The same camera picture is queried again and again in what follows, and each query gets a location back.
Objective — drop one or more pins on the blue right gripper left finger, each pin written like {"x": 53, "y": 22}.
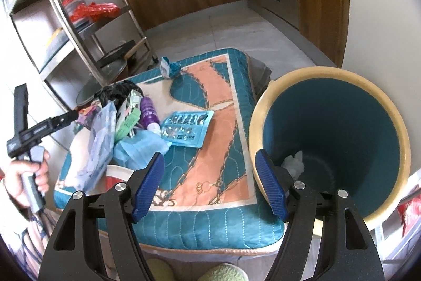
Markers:
{"x": 144, "y": 184}

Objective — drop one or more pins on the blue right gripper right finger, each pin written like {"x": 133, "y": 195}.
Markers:
{"x": 274, "y": 191}

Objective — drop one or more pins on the red white paper cup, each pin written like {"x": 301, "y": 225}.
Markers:
{"x": 116, "y": 174}

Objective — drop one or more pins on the blue face mask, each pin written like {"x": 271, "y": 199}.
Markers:
{"x": 136, "y": 152}

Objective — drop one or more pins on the white blue wet wipes pack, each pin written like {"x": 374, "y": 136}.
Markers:
{"x": 92, "y": 150}

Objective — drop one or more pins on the black plastic bag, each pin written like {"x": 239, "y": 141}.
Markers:
{"x": 117, "y": 93}

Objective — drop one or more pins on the teal and yellow trash bin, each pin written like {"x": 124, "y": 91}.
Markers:
{"x": 351, "y": 134}

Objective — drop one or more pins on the person's left hand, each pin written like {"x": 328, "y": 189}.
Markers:
{"x": 13, "y": 180}

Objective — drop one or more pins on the white crumpled tissue in bin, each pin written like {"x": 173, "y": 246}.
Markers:
{"x": 294, "y": 165}

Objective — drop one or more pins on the teal and orange quilted cushion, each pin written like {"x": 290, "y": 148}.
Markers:
{"x": 207, "y": 199}

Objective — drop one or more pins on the purple spray bottle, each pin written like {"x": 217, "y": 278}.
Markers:
{"x": 149, "y": 118}

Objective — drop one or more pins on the blue blister pack tray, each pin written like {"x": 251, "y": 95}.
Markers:
{"x": 186, "y": 128}

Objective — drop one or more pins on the green white paper package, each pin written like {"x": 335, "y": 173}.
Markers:
{"x": 128, "y": 115}

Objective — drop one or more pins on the green slipper left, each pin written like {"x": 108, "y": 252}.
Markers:
{"x": 160, "y": 270}

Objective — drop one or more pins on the green slipper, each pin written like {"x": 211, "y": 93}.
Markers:
{"x": 224, "y": 272}
{"x": 160, "y": 270}

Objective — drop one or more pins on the green slipper right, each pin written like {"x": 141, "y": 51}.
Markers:
{"x": 224, "y": 272}

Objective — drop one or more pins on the black pan on shelf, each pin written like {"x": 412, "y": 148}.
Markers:
{"x": 112, "y": 65}

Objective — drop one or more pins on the small teal white wrapper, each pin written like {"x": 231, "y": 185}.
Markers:
{"x": 169, "y": 69}

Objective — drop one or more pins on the red plastic bag on shelf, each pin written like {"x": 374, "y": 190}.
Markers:
{"x": 95, "y": 11}

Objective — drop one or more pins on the stainless steel shelf rack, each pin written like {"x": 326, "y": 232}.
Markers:
{"x": 63, "y": 53}

